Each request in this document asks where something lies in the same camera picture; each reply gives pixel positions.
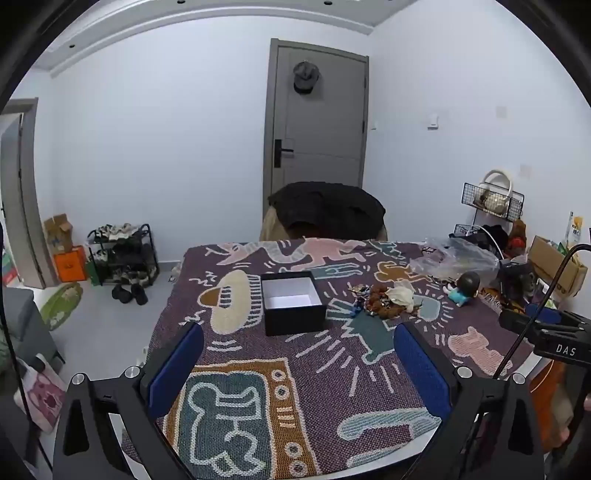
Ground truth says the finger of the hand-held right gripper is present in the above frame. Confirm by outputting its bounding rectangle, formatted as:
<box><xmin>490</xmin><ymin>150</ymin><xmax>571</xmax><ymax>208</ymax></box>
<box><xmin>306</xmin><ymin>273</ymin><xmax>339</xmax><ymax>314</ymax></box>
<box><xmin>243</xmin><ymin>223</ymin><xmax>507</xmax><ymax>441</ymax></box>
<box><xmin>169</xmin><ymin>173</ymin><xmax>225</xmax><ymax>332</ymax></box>
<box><xmin>499</xmin><ymin>303</ymin><xmax>580</xmax><ymax>343</ymax></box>

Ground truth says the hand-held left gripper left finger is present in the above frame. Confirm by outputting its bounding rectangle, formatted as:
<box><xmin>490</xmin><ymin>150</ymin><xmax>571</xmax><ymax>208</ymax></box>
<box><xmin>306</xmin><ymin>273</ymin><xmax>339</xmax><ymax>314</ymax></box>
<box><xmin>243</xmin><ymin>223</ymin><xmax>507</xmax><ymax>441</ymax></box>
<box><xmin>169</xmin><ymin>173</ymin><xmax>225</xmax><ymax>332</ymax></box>
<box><xmin>52</xmin><ymin>322</ymin><xmax>206</xmax><ymax>480</ymax></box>

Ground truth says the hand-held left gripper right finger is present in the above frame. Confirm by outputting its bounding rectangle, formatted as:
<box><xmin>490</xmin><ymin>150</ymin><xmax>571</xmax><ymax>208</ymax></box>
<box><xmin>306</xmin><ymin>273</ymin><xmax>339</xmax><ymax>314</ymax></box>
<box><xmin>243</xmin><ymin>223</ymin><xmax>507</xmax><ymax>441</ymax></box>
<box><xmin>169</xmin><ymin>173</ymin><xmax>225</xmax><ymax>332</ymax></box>
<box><xmin>392</xmin><ymin>322</ymin><xmax>546</xmax><ymax>480</ymax></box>

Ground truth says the cream fabric hair accessory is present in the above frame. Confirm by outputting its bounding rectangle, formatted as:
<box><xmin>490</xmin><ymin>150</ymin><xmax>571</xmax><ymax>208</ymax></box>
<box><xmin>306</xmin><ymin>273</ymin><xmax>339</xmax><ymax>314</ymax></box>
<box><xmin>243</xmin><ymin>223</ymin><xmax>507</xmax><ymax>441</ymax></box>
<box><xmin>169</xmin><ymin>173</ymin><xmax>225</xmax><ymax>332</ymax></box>
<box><xmin>385</xmin><ymin>281</ymin><xmax>419</xmax><ymax>311</ymax></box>

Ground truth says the black jewelry box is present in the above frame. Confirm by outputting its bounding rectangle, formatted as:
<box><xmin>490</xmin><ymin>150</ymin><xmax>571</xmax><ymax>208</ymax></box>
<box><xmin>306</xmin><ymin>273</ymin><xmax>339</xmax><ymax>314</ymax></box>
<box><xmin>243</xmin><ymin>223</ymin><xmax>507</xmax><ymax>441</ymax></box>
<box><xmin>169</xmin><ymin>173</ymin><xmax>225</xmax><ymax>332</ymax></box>
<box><xmin>261</xmin><ymin>271</ymin><xmax>328</xmax><ymax>337</ymax></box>

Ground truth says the dark device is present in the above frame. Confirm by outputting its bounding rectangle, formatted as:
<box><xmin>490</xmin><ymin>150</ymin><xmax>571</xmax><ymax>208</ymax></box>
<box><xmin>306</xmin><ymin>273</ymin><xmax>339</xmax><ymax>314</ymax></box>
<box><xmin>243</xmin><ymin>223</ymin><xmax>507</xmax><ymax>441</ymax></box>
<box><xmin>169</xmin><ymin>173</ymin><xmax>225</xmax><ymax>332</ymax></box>
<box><xmin>499</xmin><ymin>261</ymin><xmax>536</xmax><ymax>301</ymax></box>

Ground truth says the long cardboard box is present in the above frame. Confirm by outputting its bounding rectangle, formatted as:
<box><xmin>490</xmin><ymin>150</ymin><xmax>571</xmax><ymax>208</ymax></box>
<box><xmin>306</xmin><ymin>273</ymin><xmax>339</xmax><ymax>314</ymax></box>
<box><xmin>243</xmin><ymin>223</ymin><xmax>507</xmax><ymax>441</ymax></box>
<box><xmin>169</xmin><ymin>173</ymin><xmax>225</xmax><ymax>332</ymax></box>
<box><xmin>527</xmin><ymin>235</ymin><xmax>588</xmax><ymax>296</ymax></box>

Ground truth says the black-haired toy figurine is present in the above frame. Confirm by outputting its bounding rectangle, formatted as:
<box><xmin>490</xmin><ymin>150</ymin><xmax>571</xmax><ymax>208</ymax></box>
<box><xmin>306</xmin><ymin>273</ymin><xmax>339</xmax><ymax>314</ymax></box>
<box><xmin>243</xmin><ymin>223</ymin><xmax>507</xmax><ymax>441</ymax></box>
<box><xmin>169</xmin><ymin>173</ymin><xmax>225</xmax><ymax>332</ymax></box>
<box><xmin>442</xmin><ymin>271</ymin><xmax>482</xmax><ymax>306</ymax></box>

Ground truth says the brown plush toy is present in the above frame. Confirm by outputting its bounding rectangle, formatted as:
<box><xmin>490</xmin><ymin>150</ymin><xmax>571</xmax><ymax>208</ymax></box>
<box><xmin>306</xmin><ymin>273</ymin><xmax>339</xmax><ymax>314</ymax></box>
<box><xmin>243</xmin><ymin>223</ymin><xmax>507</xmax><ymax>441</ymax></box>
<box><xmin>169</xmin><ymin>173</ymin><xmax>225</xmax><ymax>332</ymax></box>
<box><xmin>508</xmin><ymin>219</ymin><xmax>528</xmax><ymax>257</ymax></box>

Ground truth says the white hoop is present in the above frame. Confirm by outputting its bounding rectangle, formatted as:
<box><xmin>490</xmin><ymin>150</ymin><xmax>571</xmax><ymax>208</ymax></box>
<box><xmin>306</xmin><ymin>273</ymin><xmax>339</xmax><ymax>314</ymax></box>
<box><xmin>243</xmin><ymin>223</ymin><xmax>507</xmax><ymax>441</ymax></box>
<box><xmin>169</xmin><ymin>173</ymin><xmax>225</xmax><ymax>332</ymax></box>
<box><xmin>475</xmin><ymin>224</ymin><xmax>509</xmax><ymax>264</ymax></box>

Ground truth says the black bag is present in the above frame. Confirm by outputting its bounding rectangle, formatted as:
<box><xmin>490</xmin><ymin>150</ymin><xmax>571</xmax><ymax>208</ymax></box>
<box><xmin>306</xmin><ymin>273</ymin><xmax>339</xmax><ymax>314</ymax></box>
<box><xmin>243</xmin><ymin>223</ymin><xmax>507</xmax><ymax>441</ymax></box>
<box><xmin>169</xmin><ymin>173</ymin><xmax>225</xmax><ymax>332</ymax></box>
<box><xmin>471</xmin><ymin>224</ymin><xmax>509</xmax><ymax>250</ymax></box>

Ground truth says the printed blanket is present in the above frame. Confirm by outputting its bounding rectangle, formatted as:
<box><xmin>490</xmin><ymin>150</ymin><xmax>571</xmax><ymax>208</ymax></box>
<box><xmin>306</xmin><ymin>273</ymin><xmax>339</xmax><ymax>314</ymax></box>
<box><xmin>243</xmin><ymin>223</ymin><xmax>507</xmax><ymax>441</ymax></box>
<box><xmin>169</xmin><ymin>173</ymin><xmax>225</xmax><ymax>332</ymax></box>
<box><xmin>120</xmin><ymin>236</ymin><xmax>536</xmax><ymax>480</ymax></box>

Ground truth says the clear plastic bag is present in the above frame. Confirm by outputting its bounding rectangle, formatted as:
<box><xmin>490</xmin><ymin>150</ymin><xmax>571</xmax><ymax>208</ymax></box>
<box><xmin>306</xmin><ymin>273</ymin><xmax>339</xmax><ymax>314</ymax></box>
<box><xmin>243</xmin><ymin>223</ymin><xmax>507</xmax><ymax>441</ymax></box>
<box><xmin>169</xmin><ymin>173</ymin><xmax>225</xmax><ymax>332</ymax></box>
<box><xmin>410</xmin><ymin>236</ymin><xmax>500</xmax><ymax>283</ymax></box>

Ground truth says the beige plush toy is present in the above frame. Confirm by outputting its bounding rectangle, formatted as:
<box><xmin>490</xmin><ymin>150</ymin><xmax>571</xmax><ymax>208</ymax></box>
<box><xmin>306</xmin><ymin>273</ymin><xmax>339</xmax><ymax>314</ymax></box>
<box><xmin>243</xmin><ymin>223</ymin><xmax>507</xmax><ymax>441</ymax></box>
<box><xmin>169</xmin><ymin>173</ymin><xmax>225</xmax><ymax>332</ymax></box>
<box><xmin>478</xmin><ymin>191</ymin><xmax>511</xmax><ymax>213</ymax></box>

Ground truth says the black shoe rack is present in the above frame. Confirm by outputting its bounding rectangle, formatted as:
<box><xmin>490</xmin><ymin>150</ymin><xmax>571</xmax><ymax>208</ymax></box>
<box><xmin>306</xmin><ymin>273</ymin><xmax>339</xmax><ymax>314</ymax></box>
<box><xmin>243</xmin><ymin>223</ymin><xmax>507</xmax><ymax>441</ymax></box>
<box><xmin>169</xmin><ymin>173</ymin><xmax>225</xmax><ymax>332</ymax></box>
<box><xmin>85</xmin><ymin>223</ymin><xmax>160</xmax><ymax>287</ymax></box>

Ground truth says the green rug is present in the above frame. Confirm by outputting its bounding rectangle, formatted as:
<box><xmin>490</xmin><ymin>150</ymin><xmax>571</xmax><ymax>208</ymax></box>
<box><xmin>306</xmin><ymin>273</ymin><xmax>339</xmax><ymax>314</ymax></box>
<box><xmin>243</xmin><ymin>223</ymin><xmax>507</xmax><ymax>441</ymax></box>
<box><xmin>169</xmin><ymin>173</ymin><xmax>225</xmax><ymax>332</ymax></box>
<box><xmin>39</xmin><ymin>281</ymin><xmax>85</xmax><ymax>332</ymax></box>

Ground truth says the pink tote bag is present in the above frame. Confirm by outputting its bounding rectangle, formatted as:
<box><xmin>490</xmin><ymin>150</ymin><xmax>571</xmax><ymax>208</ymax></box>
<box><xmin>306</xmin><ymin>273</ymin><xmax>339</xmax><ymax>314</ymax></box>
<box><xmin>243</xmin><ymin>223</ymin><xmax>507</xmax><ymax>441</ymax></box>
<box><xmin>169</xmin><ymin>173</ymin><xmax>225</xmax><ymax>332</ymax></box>
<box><xmin>14</xmin><ymin>353</ymin><xmax>68</xmax><ymax>435</ymax></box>

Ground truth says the orange box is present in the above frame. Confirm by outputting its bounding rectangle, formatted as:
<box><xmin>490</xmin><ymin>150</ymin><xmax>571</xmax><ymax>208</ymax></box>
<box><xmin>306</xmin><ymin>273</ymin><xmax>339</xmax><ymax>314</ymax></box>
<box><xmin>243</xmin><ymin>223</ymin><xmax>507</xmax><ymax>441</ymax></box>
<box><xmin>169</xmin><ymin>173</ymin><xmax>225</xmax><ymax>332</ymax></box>
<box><xmin>52</xmin><ymin>246</ymin><xmax>88</xmax><ymax>282</ymax></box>

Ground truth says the row of shoes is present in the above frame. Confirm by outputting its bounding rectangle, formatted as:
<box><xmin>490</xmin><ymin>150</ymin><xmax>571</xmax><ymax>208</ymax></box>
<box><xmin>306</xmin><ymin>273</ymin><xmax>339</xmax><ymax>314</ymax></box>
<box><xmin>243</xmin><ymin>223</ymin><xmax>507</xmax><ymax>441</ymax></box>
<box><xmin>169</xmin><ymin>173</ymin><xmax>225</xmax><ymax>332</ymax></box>
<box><xmin>88</xmin><ymin>223</ymin><xmax>149</xmax><ymax>282</ymax></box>

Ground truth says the grey sofa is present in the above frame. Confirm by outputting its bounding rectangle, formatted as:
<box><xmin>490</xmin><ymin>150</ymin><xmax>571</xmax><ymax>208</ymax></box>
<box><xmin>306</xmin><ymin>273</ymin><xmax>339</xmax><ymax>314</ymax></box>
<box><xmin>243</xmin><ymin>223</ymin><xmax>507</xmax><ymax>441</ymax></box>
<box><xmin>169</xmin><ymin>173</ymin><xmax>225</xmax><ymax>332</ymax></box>
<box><xmin>0</xmin><ymin>288</ymin><xmax>65</xmax><ymax>384</ymax></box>

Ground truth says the small cardboard box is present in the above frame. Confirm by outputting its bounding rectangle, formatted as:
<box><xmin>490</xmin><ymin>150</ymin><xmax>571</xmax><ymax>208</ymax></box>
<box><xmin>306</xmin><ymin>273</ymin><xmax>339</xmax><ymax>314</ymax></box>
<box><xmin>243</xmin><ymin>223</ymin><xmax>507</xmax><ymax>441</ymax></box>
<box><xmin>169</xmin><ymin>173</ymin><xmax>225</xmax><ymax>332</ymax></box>
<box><xmin>44</xmin><ymin>213</ymin><xmax>75</xmax><ymax>254</ymax></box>

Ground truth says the black jacket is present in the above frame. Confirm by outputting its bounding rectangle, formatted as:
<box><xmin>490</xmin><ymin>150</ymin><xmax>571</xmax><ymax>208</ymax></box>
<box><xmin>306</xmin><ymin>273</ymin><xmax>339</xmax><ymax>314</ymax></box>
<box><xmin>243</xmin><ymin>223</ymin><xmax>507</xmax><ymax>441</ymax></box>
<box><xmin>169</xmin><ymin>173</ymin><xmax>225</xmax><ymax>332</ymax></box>
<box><xmin>268</xmin><ymin>181</ymin><xmax>386</xmax><ymax>241</ymax></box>

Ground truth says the grey open door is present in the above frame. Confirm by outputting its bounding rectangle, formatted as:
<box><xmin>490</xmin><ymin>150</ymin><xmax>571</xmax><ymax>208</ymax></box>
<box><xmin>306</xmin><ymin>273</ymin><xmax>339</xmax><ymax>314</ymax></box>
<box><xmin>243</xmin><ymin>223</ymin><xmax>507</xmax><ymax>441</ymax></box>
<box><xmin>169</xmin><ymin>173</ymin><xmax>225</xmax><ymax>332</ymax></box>
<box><xmin>0</xmin><ymin>98</ymin><xmax>58</xmax><ymax>291</ymax></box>

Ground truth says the black door lock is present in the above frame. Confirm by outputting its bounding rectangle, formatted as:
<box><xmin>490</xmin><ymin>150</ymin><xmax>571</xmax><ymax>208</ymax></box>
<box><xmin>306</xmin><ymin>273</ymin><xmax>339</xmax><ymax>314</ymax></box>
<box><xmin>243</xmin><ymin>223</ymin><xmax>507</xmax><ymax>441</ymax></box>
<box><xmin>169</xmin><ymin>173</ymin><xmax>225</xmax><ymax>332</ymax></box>
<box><xmin>273</xmin><ymin>138</ymin><xmax>295</xmax><ymax>168</ymax></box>

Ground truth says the grey room door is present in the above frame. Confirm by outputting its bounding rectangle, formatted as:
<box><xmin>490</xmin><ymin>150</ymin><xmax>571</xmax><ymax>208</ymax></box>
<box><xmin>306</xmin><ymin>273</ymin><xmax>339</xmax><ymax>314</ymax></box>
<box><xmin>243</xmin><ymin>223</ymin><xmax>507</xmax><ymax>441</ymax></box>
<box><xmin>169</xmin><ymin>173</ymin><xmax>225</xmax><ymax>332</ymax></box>
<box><xmin>263</xmin><ymin>39</ymin><xmax>370</xmax><ymax>241</ymax></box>

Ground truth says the grey cap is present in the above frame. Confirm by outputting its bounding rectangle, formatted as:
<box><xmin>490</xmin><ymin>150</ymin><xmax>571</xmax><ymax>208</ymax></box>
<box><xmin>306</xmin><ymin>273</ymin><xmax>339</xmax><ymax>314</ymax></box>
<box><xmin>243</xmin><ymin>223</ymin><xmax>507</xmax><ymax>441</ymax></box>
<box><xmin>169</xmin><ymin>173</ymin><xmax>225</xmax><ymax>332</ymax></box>
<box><xmin>292</xmin><ymin>60</ymin><xmax>321</xmax><ymax>95</ymax></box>

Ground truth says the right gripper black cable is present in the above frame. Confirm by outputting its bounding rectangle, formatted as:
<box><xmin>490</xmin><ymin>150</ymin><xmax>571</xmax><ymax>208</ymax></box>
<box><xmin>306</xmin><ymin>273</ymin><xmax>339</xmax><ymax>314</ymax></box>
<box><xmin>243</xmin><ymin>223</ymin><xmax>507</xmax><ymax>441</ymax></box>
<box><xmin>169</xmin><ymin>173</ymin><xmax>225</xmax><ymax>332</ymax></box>
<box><xmin>496</xmin><ymin>244</ymin><xmax>591</xmax><ymax>381</ymax></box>

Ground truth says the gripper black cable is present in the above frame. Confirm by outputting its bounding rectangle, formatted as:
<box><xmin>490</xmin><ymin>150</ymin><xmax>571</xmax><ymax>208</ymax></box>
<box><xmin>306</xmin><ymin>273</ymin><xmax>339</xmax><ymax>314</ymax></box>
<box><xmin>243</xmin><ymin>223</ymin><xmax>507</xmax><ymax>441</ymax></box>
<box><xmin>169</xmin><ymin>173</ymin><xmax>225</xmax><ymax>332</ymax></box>
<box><xmin>0</xmin><ymin>222</ymin><xmax>31</xmax><ymax>416</ymax></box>
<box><xmin>496</xmin><ymin>244</ymin><xmax>591</xmax><ymax>381</ymax></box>

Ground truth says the large black wire basket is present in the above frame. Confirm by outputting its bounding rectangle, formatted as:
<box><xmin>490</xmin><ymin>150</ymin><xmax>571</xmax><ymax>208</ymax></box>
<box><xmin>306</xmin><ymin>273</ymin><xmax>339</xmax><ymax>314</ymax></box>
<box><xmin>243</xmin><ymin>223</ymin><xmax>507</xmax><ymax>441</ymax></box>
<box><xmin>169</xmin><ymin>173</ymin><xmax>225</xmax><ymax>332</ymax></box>
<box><xmin>459</xmin><ymin>182</ymin><xmax>525</xmax><ymax>222</ymax></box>

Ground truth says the small black wire basket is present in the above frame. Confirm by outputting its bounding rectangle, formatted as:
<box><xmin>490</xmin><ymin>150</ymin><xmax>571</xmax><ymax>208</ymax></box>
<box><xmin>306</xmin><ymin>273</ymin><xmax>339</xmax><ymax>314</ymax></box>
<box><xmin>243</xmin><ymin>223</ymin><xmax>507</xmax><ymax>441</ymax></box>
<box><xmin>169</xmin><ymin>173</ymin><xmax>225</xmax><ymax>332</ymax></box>
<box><xmin>454</xmin><ymin>223</ymin><xmax>490</xmax><ymax>241</ymax></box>

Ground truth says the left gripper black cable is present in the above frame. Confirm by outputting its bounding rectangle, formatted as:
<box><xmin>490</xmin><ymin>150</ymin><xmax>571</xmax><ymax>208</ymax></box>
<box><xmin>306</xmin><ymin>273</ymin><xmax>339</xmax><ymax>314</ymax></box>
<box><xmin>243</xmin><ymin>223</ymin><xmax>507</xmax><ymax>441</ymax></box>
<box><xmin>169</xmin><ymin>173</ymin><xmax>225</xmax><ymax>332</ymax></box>
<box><xmin>0</xmin><ymin>222</ymin><xmax>31</xmax><ymax>416</ymax></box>

